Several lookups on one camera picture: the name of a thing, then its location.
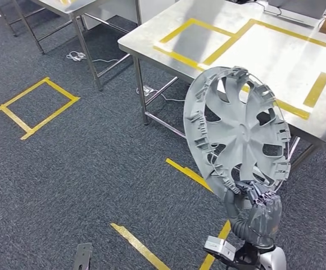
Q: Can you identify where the white floor cable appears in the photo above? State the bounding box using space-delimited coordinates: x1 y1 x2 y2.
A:
66 51 119 64

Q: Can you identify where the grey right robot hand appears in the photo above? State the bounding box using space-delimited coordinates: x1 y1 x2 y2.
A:
223 181 283 249

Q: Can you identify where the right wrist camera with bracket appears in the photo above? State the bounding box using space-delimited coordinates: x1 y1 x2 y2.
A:
203 235 257 270

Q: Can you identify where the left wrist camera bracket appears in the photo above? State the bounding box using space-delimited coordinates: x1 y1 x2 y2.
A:
73 242 93 270

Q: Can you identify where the white power strip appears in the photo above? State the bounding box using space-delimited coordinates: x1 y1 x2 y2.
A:
136 85 177 102

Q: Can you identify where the grey plastic wheel hubcap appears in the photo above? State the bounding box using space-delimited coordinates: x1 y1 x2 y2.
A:
183 66 291 200

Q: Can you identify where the stainless steel table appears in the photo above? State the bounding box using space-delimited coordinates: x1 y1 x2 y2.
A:
0 0 141 92

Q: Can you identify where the stainless steel workbench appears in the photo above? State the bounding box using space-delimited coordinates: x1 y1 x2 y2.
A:
117 0 326 172

